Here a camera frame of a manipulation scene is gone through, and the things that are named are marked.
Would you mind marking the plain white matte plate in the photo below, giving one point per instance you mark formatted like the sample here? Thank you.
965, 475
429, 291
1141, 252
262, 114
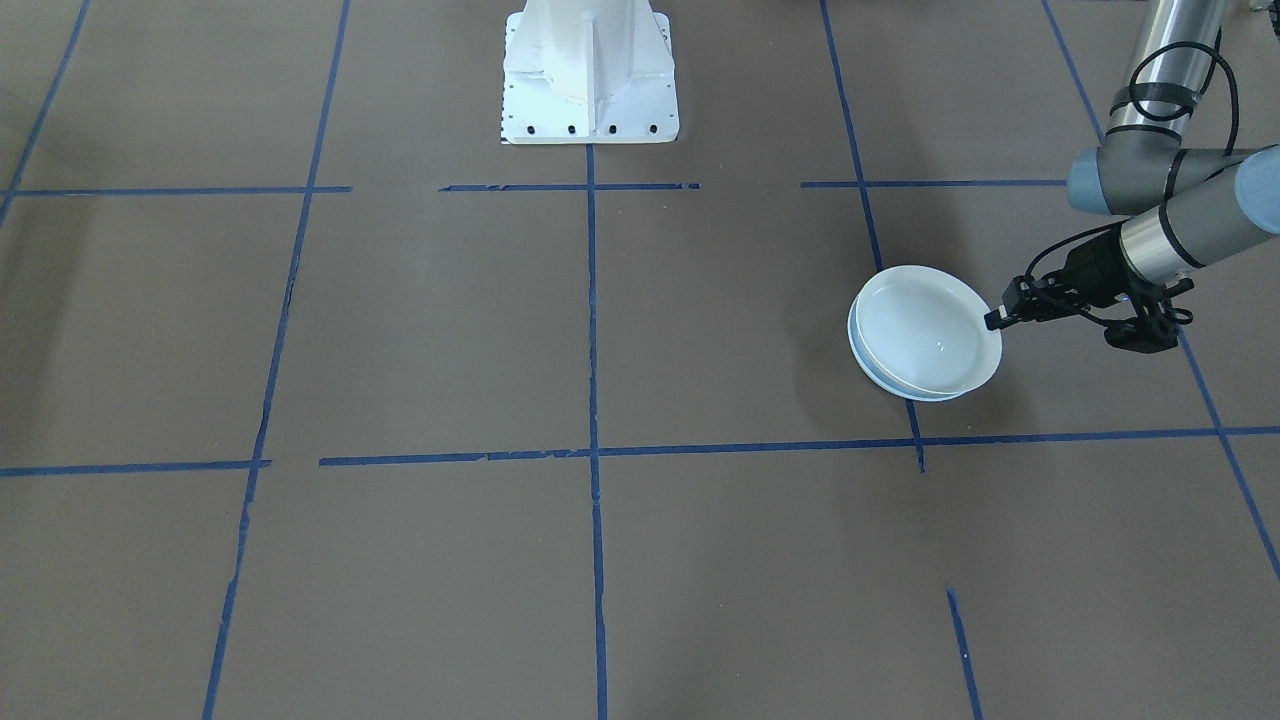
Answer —
925, 330

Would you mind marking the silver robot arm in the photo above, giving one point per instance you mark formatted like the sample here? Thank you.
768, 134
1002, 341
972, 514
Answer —
1200, 215

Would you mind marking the light blue smooth plate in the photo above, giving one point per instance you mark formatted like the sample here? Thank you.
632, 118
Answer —
856, 352

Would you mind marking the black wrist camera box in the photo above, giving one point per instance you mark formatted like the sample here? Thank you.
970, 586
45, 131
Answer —
1142, 335

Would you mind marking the white pedestal column with base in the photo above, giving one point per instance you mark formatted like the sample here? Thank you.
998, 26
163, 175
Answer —
590, 70

